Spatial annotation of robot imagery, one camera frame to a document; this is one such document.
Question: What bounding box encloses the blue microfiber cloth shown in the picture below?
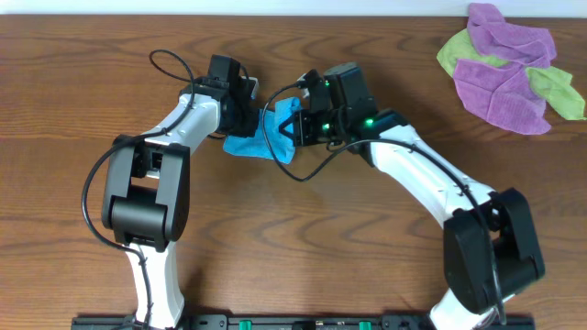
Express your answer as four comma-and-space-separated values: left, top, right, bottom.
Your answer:
223, 97, 301, 164

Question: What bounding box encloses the green microfiber cloth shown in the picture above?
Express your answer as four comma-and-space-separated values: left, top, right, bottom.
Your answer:
437, 29, 586, 121

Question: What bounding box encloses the purple microfiber cloth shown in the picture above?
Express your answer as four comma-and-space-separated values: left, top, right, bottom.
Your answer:
453, 3, 557, 135

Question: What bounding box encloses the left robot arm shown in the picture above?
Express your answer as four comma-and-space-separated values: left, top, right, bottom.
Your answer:
102, 55, 258, 329

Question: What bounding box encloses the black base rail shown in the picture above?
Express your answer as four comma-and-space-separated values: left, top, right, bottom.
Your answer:
71, 314, 536, 330

